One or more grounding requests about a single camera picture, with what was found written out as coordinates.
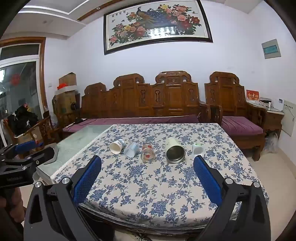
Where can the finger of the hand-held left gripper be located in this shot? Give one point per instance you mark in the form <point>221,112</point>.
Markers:
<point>34,157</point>
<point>26,146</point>

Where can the purple armchair cushion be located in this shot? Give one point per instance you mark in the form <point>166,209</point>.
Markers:
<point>240,126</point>

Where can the grey wall electrical box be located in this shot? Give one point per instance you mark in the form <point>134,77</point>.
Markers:
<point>271,49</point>

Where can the wooden chair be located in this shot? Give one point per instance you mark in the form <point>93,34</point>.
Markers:
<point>38,132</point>

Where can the framed peacock flower painting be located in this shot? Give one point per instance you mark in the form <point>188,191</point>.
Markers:
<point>159,22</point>

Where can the small white cup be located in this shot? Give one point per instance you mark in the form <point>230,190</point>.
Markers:
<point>198,149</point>

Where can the stacked cardboard boxes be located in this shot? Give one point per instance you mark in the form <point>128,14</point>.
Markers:
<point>66,95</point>

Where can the black clothes pile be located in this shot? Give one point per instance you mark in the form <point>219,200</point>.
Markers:
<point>23,120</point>

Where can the carved wooden armchair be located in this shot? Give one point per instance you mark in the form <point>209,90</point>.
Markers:
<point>231,102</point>

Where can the purple sofa cushion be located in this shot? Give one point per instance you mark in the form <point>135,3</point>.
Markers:
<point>129,121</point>

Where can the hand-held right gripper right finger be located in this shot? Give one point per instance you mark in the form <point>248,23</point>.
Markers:
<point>207,179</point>

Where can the white wall panel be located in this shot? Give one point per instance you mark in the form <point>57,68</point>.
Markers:
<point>289,118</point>

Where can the clear plastic bag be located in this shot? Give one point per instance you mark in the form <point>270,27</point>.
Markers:
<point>271,142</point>

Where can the cream metal cup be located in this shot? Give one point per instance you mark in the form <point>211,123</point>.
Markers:
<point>174,151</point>

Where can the white paper cup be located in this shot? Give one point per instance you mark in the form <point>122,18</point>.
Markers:
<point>116,146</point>

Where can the red gift box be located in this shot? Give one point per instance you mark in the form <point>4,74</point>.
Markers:
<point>252,95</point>

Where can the clear glass cup red print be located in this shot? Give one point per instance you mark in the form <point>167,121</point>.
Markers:
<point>147,153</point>

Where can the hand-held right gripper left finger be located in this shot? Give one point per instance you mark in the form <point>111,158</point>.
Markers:
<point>86,179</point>

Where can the carved wooden sofa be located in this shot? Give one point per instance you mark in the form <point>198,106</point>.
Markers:
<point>143,102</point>

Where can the wooden door frame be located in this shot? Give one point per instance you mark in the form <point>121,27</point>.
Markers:
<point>42,74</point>

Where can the wooden side cabinet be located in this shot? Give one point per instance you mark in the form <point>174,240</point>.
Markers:
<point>274,120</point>

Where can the blue floral tablecloth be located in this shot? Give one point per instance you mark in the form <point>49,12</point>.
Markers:
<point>148,185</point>

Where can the clear plastic cup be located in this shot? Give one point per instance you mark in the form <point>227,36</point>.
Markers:
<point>131,149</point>

